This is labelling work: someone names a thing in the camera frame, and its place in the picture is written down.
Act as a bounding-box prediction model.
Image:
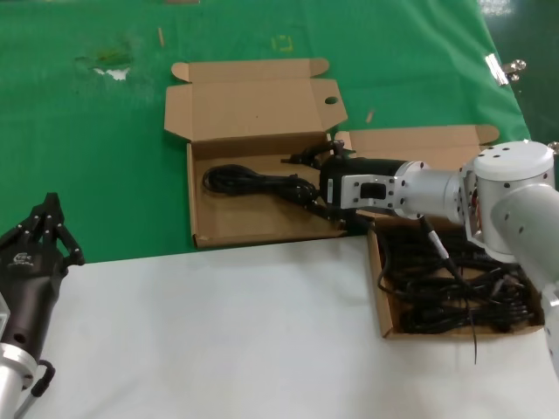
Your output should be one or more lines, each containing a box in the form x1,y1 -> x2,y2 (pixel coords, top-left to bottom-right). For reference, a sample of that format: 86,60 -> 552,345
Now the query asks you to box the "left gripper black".
0,192 -> 86,354

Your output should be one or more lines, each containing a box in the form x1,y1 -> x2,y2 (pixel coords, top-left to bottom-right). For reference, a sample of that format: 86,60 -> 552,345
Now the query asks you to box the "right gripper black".
280,138 -> 407,223

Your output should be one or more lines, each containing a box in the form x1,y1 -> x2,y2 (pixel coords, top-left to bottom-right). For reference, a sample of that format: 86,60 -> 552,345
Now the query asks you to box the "cardboard box with dented corner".
163,58 -> 349,250

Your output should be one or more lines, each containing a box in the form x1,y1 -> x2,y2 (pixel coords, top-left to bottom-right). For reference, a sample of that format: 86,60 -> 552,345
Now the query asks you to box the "green table cloth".
0,0 -> 559,265

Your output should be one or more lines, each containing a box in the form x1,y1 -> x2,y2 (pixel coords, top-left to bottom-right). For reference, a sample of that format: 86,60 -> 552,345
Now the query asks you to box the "right wrist camera silver mount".
339,173 -> 398,211

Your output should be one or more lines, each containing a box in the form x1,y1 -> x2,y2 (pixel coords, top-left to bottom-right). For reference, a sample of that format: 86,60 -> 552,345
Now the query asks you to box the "cardboard box holding cables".
334,125 -> 547,340

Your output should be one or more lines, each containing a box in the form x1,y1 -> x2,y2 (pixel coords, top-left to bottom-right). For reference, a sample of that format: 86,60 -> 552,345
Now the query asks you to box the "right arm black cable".
417,216 -> 471,292

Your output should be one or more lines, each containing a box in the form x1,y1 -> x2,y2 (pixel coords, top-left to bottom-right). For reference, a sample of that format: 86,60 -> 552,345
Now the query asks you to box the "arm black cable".
417,216 -> 471,292
12,357 -> 57,419

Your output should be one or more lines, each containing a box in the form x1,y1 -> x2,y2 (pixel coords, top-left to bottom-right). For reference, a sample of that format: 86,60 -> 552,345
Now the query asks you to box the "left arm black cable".
12,357 -> 57,419

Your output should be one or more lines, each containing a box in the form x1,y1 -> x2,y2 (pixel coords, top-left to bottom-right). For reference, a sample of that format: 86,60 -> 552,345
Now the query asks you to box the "thin black cable tie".
466,300 -> 480,366

